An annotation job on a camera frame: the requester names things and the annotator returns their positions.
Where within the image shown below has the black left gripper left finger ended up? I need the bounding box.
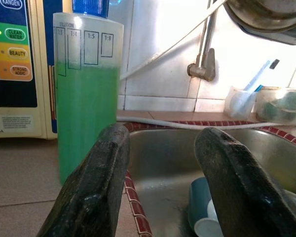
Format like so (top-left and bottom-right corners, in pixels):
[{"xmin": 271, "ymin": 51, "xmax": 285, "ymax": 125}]
[{"xmin": 37, "ymin": 123, "xmax": 131, "ymax": 237}]

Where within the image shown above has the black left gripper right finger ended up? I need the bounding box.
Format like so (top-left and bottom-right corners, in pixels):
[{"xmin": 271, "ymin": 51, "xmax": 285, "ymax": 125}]
[{"xmin": 194, "ymin": 127, "xmax": 296, "ymax": 237}]

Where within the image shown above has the teal plastic mug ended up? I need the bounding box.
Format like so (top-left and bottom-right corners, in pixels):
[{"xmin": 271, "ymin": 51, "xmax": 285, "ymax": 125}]
[{"xmin": 187, "ymin": 176, "xmax": 213, "ymax": 230}]

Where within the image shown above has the small steel sink basin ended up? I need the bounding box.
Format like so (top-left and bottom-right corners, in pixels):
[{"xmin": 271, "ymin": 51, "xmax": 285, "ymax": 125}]
[{"xmin": 124, "ymin": 123, "xmax": 296, "ymax": 237}]

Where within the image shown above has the clear toothbrush cup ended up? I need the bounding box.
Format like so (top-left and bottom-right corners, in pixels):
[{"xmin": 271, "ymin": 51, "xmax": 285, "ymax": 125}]
[{"xmin": 223, "ymin": 85, "xmax": 259, "ymax": 119}]

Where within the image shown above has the green liquid bottle blue cap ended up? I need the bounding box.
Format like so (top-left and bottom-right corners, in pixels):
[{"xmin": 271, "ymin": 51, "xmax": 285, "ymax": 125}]
[{"xmin": 53, "ymin": 0, "xmax": 124, "ymax": 186}]

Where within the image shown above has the clear plastic bucket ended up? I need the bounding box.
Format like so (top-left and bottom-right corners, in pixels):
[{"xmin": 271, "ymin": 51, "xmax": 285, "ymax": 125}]
[{"xmin": 254, "ymin": 86, "xmax": 296, "ymax": 124}]

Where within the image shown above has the blue toothbrush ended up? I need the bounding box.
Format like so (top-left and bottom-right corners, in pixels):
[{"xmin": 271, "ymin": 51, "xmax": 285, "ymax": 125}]
[{"xmin": 233, "ymin": 59, "xmax": 281, "ymax": 117}]

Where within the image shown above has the beige water ionizer machine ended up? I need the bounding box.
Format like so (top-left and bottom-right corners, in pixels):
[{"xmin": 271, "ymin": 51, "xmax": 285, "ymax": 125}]
[{"xmin": 0, "ymin": 0, "xmax": 74, "ymax": 139}]

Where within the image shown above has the white ionizer tube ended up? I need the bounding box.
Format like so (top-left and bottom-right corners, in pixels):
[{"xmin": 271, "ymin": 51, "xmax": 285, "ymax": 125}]
[{"xmin": 119, "ymin": 0, "xmax": 227, "ymax": 81}]

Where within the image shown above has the hanging steel pan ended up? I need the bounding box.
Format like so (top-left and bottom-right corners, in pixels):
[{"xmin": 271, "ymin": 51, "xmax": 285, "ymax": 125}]
[{"xmin": 223, "ymin": 0, "xmax": 296, "ymax": 45}]

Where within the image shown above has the white counter hose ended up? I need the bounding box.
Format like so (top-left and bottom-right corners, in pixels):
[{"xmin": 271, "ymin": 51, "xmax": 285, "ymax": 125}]
[{"xmin": 116, "ymin": 115, "xmax": 296, "ymax": 130}]

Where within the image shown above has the metal wall tap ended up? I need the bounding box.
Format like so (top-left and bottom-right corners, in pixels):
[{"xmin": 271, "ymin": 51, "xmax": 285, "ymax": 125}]
[{"xmin": 186, "ymin": 9, "xmax": 219, "ymax": 82}]

